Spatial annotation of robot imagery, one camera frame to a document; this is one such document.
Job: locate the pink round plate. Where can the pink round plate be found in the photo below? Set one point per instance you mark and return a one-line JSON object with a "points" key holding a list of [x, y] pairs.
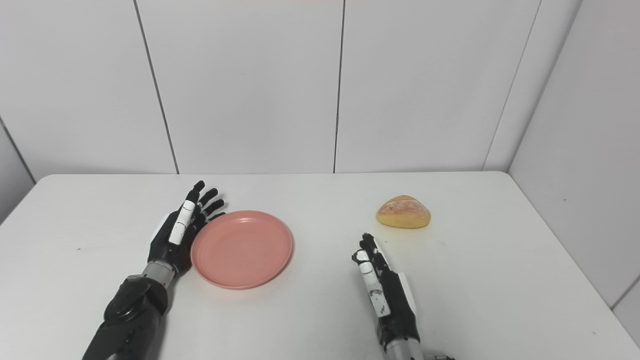
{"points": [[241, 250]]}

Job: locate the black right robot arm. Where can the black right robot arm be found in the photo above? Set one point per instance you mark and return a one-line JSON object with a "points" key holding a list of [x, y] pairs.
{"points": [[402, 350]]}

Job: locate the golden bread roll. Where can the golden bread roll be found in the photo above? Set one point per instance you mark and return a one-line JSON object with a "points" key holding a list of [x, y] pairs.
{"points": [[403, 212]]}

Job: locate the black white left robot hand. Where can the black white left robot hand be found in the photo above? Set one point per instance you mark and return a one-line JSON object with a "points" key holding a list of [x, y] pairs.
{"points": [[167, 247]]}

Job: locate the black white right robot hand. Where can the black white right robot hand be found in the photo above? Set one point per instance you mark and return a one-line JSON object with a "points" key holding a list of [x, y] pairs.
{"points": [[397, 310]]}

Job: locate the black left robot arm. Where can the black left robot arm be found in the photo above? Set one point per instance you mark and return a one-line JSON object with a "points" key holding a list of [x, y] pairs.
{"points": [[132, 315]]}

